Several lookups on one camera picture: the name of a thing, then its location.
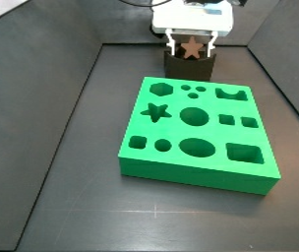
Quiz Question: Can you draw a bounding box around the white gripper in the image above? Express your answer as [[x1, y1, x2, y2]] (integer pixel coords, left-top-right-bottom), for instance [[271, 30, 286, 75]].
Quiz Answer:
[[152, 1, 234, 58]]

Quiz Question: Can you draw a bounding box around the brown star prism object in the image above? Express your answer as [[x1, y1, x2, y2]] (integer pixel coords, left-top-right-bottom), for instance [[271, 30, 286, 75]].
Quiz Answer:
[[181, 36, 203, 59]]

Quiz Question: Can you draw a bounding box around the black curved fixture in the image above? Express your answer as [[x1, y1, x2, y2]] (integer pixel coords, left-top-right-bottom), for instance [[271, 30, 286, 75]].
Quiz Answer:
[[164, 51, 216, 81]]

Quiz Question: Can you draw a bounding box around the green shape sorter block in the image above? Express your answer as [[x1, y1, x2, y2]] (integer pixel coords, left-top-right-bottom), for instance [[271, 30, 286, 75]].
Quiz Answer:
[[117, 77, 280, 195]]

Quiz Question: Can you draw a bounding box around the black cable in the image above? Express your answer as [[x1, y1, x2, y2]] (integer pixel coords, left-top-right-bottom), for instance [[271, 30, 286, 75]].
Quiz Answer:
[[119, 0, 173, 8]]

